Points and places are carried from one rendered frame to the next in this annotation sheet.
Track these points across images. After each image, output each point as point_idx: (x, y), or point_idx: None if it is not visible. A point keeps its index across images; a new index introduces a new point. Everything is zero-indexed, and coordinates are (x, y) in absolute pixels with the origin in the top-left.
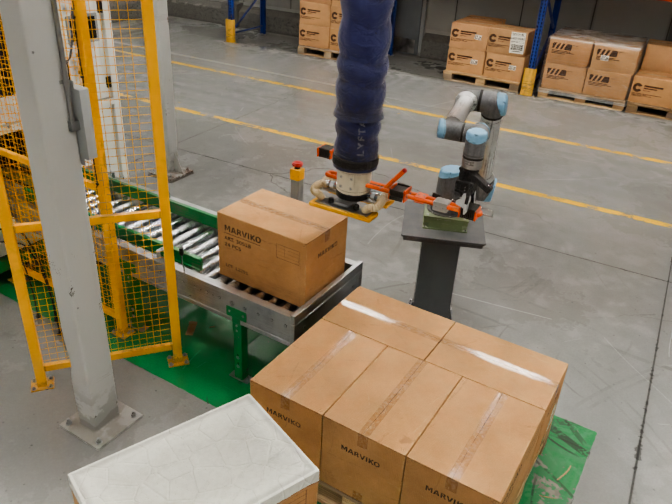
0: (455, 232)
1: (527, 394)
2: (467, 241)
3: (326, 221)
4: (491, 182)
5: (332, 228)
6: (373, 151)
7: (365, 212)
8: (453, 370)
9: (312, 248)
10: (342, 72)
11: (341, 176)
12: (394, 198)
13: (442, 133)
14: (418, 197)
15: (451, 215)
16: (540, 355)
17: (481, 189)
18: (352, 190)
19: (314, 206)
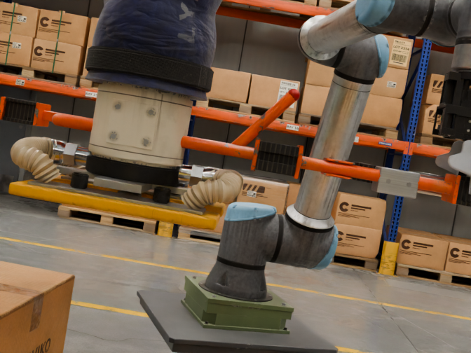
0: (268, 333)
1: None
2: (304, 346)
3: (25, 280)
4: (333, 225)
5: (48, 294)
6: (212, 41)
7: (196, 203)
8: None
9: (3, 342)
10: None
11: (120, 105)
12: (272, 166)
13: (387, 3)
14: (338, 160)
15: (256, 298)
16: None
17: (317, 239)
18: (151, 146)
19: (29, 195)
